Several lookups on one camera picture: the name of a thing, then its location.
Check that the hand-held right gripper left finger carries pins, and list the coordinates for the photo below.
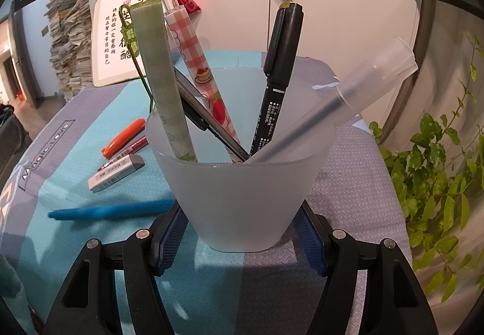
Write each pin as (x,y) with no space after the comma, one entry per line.
(170,240)

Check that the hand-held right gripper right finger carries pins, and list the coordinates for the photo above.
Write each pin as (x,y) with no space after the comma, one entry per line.
(308,240)

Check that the blue pen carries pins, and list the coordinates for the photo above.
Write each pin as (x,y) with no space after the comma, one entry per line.
(106,212)

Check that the frosted plastic cup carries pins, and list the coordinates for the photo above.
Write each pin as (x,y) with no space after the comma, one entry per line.
(242,202)

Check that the white eraser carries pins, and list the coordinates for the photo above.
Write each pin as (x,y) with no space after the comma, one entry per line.
(113,172)

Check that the red pen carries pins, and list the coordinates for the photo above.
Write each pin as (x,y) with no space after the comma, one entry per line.
(132,144)

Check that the orange pen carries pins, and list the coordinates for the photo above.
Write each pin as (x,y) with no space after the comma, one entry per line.
(124,136)

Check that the black pen with clip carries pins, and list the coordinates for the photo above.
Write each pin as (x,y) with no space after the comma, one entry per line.
(193,100)

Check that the translucent frosted pen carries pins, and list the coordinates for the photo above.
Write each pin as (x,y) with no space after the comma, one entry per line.
(359,89)

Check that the green pen with gold clip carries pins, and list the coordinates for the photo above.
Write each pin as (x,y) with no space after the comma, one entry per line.
(155,66)

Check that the black marker pen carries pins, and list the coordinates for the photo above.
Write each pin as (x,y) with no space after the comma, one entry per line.
(279,55)

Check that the pink checked pen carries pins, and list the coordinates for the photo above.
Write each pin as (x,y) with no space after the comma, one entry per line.
(189,47)

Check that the teal grey tablecloth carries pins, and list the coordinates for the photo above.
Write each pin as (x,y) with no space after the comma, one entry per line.
(348,199)

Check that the green leafy plant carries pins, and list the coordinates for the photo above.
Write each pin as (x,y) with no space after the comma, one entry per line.
(427,183)

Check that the dark sofa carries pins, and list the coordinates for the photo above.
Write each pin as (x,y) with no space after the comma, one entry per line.
(13,138)

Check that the white calligraphy sign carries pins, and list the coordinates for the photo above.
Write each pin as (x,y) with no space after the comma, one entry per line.
(109,36)

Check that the stack of newspapers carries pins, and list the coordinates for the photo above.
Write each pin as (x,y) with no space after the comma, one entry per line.
(70,47)

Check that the wooden door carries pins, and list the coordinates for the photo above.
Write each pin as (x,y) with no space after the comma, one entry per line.
(9,77)

